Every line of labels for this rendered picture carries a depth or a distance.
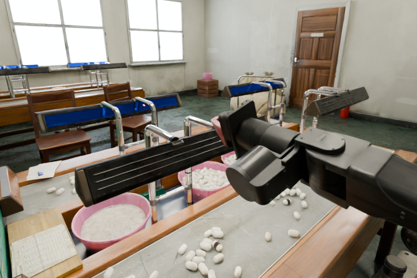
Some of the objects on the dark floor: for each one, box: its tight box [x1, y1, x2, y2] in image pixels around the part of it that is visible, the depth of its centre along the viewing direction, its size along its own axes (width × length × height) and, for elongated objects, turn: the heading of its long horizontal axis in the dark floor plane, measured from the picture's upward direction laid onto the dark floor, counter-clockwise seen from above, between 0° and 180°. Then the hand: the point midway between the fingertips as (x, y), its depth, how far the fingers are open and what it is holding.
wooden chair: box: [103, 81, 153, 148], centre depth 304 cm, size 44×43×91 cm
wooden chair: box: [26, 89, 91, 164], centre depth 247 cm, size 44×43×91 cm
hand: (215, 120), depth 51 cm, fingers closed
